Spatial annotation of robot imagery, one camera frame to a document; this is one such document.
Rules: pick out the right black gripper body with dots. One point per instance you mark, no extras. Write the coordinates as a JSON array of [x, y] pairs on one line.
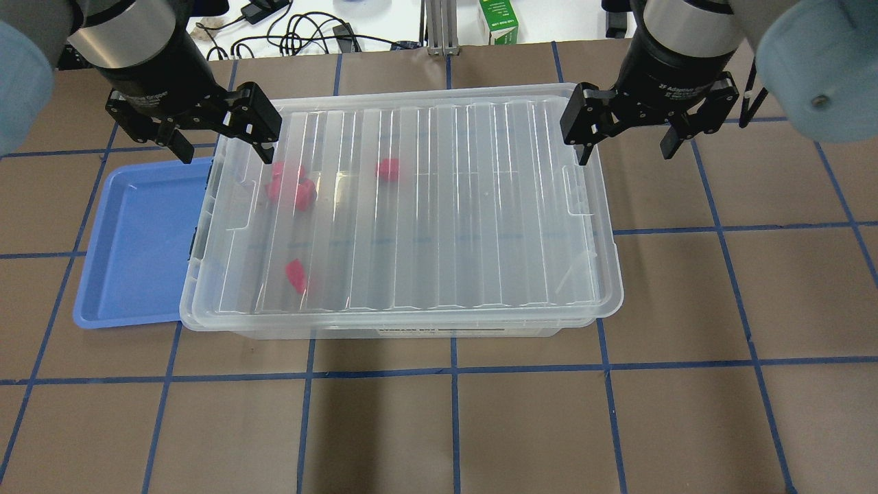
[[671, 67]]

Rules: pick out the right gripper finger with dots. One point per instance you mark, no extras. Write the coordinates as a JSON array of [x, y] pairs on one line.
[[712, 112], [588, 120]]

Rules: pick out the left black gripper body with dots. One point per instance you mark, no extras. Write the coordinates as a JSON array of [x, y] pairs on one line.
[[156, 74]]

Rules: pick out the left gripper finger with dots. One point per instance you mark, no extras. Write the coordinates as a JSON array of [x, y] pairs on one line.
[[248, 115], [147, 129]]

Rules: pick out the red block lone front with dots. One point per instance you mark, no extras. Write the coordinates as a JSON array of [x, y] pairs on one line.
[[296, 276]]

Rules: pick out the clear plastic box lid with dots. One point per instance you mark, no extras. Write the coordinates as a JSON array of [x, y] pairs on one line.
[[405, 206]]

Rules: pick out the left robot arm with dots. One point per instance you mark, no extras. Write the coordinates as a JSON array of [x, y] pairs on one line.
[[35, 33]]

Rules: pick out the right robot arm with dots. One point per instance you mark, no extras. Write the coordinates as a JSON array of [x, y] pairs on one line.
[[816, 58]]

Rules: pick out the red block cluster upper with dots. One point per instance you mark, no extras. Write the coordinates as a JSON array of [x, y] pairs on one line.
[[280, 169]]

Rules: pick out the red block cluster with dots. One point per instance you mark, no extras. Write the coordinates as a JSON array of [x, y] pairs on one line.
[[305, 195], [280, 169], [273, 190]]

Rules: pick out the red block cluster left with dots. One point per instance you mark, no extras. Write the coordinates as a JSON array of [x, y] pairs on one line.
[[273, 190]]

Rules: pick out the red block cluster right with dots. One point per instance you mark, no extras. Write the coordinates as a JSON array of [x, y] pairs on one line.
[[305, 195]]

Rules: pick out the green cardboard box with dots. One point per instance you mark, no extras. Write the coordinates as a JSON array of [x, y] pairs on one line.
[[498, 22]]

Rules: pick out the blue plastic tray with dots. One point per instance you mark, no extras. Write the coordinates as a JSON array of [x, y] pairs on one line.
[[137, 258]]

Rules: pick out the red block far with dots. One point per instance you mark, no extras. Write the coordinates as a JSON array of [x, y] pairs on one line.
[[387, 170]]

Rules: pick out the clear plastic storage box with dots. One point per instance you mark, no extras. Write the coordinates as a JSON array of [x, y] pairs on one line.
[[411, 322]]

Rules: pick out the black power adapter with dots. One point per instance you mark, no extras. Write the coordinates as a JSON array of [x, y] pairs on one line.
[[255, 12]]

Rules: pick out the aluminium profile post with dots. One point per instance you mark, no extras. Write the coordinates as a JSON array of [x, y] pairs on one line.
[[440, 27]]

